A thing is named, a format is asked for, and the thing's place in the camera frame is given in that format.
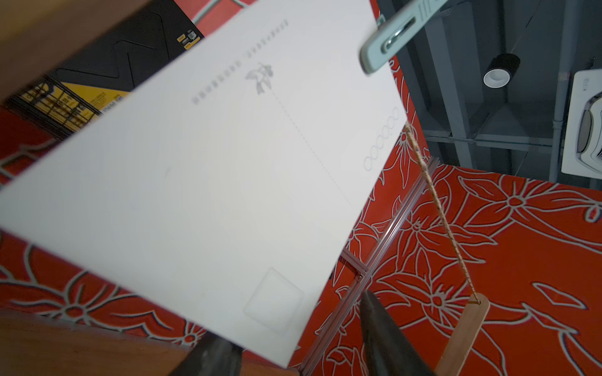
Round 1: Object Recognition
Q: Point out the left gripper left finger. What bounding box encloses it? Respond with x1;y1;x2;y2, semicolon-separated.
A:
169;335;243;376

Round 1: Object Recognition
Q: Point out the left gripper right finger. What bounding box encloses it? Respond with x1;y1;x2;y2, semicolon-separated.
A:
360;290;434;375

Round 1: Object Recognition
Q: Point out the white postcard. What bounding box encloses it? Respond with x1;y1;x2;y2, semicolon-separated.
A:
1;1;407;366

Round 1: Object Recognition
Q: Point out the green clothespin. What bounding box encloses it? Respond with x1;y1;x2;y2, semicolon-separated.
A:
359;0;448;75

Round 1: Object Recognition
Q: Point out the black yellow box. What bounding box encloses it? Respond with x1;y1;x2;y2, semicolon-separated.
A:
4;0;205;139

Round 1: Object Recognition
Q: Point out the right wooden post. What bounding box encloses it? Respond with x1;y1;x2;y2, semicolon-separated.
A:
434;293;491;376

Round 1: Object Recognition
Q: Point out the black wire basket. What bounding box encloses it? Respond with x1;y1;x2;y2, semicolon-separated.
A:
4;75;102;140

